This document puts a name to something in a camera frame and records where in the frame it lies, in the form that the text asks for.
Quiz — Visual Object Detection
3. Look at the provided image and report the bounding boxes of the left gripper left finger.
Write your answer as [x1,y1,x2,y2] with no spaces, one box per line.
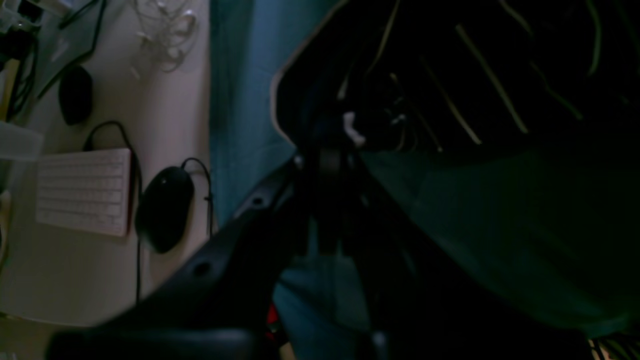
[45,150,320,360]

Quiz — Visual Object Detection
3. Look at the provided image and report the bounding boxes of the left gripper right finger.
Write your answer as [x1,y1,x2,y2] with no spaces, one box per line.
[320,150,593,360]

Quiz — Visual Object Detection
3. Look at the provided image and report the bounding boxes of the navy white striped t-shirt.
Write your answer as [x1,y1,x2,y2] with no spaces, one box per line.
[270,0,640,156]

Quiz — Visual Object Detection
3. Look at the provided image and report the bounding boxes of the blue table cloth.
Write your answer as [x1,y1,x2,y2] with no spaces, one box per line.
[209,0,640,360]

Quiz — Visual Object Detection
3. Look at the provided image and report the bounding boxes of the black computer mouse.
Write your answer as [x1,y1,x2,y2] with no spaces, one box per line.
[134,166,195,255]

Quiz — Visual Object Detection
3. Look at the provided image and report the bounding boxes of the white keyboard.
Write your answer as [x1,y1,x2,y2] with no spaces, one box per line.
[35,148,133,237]

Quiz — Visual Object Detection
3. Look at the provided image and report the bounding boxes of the white cable bundle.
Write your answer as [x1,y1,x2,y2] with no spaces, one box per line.
[128,0,199,76]

